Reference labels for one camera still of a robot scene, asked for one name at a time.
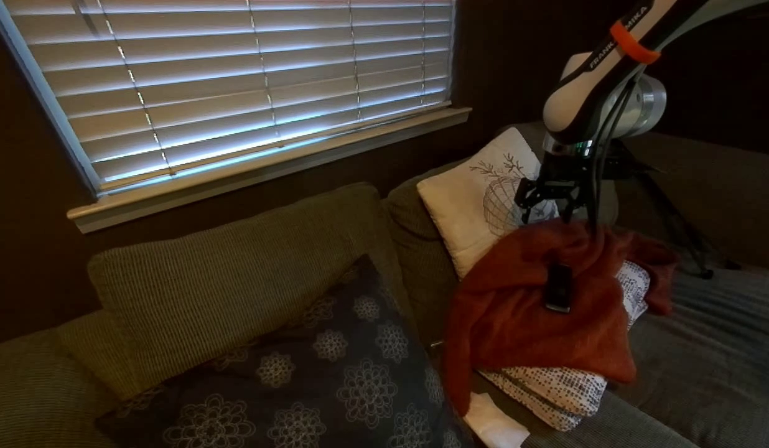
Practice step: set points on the white dotted pillow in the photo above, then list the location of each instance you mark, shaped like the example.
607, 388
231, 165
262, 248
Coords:
563, 397

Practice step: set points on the black remote control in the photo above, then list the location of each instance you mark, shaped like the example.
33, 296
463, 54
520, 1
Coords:
558, 289

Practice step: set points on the white small cloth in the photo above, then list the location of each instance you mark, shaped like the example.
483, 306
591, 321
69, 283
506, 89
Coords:
492, 426

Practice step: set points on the olive green sofa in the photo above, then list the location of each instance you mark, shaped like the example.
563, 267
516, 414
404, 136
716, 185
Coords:
176, 302

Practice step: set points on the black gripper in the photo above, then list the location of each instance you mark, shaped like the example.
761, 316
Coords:
571, 175

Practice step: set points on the white window blinds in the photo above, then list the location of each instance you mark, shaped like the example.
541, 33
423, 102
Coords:
155, 89

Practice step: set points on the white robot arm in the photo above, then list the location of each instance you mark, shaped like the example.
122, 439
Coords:
606, 94

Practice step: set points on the white pillow with tree print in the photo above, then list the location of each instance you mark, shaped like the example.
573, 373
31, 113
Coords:
473, 202

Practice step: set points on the dark floral patterned pillow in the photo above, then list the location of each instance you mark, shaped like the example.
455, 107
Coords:
347, 373

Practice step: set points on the red-orange towel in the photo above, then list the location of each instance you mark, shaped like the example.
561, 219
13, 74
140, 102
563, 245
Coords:
495, 316

